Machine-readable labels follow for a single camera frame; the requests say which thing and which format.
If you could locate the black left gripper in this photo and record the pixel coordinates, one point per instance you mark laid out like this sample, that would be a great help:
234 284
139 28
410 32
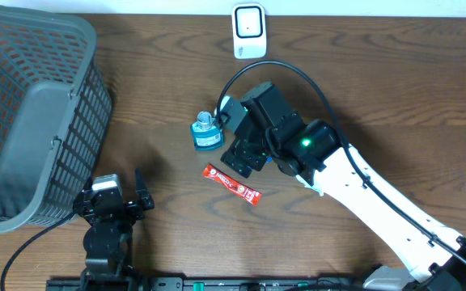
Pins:
135 211

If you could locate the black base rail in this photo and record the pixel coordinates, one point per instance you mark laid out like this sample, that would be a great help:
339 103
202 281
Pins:
200 284

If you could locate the grey plastic mesh basket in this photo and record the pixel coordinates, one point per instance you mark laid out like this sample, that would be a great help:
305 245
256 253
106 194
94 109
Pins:
54 113

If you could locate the mint green wipes packet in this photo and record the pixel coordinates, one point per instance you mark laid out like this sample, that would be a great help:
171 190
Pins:
316 187

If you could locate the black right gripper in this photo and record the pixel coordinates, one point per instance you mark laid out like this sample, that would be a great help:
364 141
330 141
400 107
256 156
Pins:
239 149

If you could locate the red Nescafe stick sachet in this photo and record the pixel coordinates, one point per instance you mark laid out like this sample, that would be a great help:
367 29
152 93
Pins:
250 195

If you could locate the white barcode scanner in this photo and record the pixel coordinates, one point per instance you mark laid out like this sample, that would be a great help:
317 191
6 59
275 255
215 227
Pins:
249 31

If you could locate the teal mouthwash bottle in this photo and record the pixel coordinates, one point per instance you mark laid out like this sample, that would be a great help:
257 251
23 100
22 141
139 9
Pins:
206 135

